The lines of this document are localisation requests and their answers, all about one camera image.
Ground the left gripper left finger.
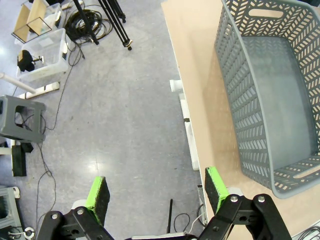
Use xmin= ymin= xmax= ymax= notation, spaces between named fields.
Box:
xmin=36 ymin=176 xmax=115 ymax=240

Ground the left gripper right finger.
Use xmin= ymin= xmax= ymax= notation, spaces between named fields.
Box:
xmin=197 ymin=166 xmax=293 ymax=240

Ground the small black stand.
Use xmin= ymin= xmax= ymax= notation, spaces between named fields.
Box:
xmin=166 ymin=198 xmax=174 ymax=233

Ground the white table leg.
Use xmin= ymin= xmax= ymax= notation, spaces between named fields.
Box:
xmin=169 ymin=78 xmax=201 ymax=171

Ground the black block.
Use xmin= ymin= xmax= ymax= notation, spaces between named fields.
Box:
xmin=11 ymin=142 xmax=35 ymax=178

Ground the empty grey plastic basket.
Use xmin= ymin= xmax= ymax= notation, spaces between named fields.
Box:
xmin=214 ymin=0 xmax=320 ymax=200

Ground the grey plastic stool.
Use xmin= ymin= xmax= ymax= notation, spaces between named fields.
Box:
xmin=0 ymin=94 xmax=47 ymax=144

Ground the black object in bin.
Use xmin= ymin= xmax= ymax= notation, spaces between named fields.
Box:
xmin=17 ymin=49 xmax=36 ymax=73

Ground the large clear plastic bin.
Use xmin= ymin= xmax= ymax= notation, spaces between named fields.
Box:
xmin=16 ymin=27 xmax=70 ymax=82

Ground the small clear plastic bin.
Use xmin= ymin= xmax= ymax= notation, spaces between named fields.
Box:
xmin=44 ymin=2 xmax=63 ymax=28

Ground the white ring clamp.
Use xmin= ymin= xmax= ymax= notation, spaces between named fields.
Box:
xmin=23 ymin=226 xmax=36 ymax=239

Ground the grey aluminium frame rack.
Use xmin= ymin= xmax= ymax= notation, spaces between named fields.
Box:
xmin=0 ymin=186 xmax=26 ymax=235

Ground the thin black floor cable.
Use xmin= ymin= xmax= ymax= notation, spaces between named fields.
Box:
xmin=36 ymin=44 xmax=86 ymax=226

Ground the white pipe frame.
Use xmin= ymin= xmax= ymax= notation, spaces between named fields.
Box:
xmin=0 ymin=72 xmax=61 ymax=100

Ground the black cable coil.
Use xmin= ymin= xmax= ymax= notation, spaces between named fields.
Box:
xmin=64 ymin=8 xmax=111 ymax=44

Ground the wooden open frame box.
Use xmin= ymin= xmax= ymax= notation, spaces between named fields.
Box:
xmin=11 ymin=0 xmax=53 ymax=42

